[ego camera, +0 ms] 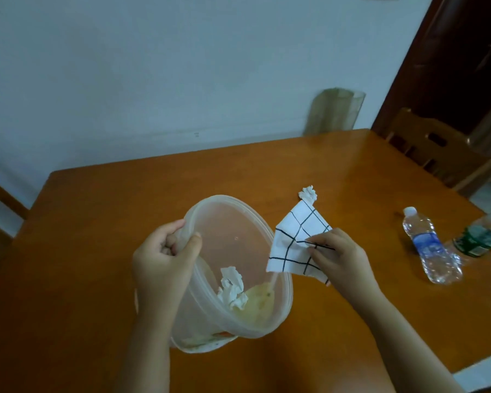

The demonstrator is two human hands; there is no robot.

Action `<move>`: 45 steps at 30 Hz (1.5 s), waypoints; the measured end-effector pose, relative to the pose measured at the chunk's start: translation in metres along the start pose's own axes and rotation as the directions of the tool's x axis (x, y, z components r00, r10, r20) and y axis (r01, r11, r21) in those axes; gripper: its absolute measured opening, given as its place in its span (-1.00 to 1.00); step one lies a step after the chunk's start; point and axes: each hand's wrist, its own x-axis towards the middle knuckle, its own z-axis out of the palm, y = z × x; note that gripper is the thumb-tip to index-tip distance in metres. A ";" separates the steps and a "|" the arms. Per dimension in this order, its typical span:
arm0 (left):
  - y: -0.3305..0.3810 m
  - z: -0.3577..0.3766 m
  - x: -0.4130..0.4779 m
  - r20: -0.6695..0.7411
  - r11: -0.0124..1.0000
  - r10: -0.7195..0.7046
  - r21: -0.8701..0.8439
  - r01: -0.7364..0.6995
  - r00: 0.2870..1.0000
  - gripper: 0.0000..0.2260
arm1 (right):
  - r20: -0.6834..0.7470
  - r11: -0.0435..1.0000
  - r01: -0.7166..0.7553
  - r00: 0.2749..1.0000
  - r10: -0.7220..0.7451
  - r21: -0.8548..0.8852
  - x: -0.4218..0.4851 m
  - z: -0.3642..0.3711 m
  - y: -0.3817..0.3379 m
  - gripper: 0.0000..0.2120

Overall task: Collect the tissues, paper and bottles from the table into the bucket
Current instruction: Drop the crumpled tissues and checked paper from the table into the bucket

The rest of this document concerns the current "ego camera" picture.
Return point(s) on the person's right hand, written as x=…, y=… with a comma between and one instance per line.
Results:
x=348, y=266

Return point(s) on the person's left hand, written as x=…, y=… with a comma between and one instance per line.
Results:
x=159, y=270

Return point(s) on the white black grid cloth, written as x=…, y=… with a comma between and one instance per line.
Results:
x=290, y=249

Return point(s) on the white tissue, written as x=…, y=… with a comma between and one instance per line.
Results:
x=231, y=290
x=308, y=195

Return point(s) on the translucent plastic bucket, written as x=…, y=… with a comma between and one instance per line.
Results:
x=233, y=237

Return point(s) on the blue label water bottle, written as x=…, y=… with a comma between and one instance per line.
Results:
x=431, y=249

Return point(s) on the green label water bottle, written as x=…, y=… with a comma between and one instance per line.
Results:
x=476, y=239

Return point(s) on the person's right forearm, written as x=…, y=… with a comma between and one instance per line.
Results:
x=409, y=352

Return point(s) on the wooden table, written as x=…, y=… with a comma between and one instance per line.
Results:
x=147, y=188

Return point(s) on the pale yellow scrap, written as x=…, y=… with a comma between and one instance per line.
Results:
x=260, y=300

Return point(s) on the wooden chair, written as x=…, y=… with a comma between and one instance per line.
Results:
x=4, y=196
x=438, y=155

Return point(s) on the dark red door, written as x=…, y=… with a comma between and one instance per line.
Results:
x=446, y=57

